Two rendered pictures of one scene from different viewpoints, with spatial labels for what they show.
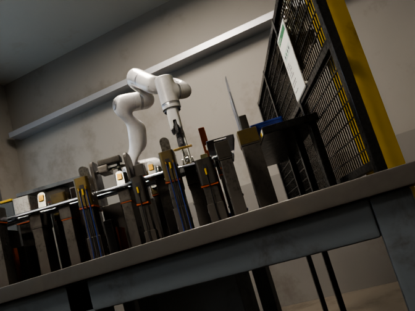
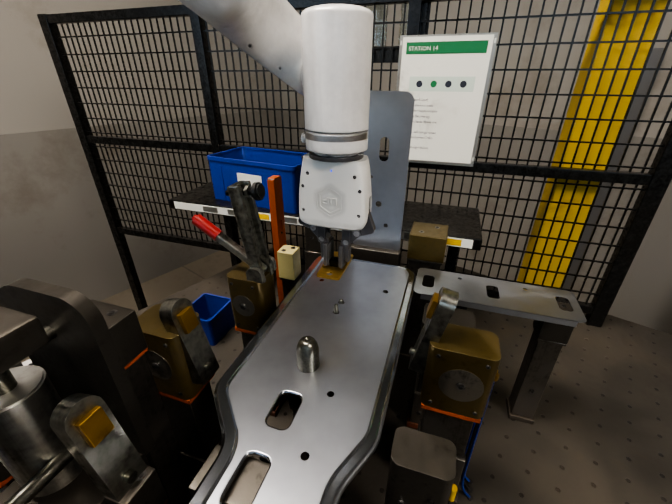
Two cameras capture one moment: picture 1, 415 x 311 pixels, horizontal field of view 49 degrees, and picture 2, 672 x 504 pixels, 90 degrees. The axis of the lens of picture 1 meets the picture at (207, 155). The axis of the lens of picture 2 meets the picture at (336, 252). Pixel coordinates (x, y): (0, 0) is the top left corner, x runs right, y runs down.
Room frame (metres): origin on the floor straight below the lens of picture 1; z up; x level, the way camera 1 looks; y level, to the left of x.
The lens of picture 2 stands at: (1.78, 0.54, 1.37)
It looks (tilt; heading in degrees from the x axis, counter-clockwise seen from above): 28 degrees down; 288
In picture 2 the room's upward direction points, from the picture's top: straight up
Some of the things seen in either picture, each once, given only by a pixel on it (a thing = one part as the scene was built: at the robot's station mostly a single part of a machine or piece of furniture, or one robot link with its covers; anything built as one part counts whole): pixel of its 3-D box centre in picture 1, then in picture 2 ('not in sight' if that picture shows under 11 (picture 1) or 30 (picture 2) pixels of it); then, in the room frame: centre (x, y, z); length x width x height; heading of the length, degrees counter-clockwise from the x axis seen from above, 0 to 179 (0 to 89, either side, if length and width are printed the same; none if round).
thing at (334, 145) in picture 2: (171, 107); (334, 141); (1.93, 0.10, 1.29); 0.09 x 0.08 x 0.03; 0
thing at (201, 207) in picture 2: (278, 147); (318, 208); (2.13, -0.34, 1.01); 0.90 x 0.22 x 0.03; 0
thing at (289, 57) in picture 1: (292, 62); (438, 103); (1.83, -0.46, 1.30); 0.23 x 0.02 x 0.31; 0
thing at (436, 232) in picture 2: (258, 173); (420, 295); (1.80, -0.18, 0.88); 0.08 x 0.08 x 0.36; 0
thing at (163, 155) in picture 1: (177, 195); (454, 424); (1.71, 0.15, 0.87); 0.12 x 0.07 x 0.35; 0
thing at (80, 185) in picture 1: (91, 221); not in sight; (1.74, 0.50, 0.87); 0.12 x 0.07 x 0.35; 0
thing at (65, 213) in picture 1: (75, 237); not in sight; (1.93, 0.64, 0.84); 0.12 x 0.05 x 0.29; 0
